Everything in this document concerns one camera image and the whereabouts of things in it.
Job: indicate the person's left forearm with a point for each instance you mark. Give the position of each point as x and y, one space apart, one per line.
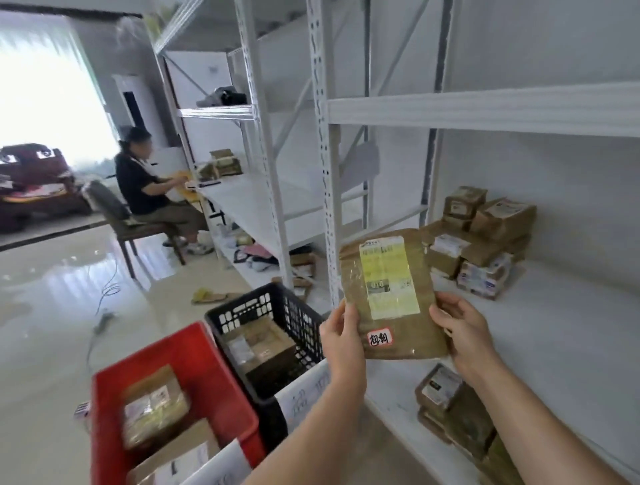
310 439

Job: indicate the yellow table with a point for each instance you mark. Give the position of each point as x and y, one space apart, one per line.
185 190

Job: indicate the small red striped power strip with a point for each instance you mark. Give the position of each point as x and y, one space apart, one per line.
83 408

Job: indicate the pile of plastic mailer bags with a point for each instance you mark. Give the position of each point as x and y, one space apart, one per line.
255 265

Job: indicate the brown wooden chair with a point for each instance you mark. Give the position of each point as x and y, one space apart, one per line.
107 205

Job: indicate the brown parcel with yellow label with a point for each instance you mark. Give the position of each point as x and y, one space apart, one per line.
425 325

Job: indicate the flattened cardboard strip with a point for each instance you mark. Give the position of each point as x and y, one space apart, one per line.
225 298

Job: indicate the black objects bundle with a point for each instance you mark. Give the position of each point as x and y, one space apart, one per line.
225 97

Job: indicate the red plastic crate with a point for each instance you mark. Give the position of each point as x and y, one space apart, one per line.
200 360

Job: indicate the black handheld device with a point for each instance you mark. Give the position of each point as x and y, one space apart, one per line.
209 184

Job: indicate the person's right hand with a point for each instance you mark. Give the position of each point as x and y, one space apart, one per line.
470 340

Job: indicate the taped cardboard box end label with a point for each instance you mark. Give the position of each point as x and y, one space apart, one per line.
465 202

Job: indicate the white power strip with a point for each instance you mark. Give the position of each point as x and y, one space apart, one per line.
106 322

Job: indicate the black plastic basket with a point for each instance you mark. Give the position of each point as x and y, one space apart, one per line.
295 310

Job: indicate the tape-wrapped parcel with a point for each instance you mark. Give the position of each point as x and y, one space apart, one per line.
155 409

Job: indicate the cardboard box red outlined sticker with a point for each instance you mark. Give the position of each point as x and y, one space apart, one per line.
442 265

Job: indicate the yellow crumpled tape wad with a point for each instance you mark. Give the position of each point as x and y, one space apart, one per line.
202 296

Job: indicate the person's left hand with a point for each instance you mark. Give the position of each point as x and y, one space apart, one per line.
345 350

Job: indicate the person's right forearm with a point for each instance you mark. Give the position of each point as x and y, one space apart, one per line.
540 434

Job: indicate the white curtain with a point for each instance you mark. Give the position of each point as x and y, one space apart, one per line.
45 90

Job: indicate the dark red sofa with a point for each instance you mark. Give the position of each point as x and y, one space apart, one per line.
40 190

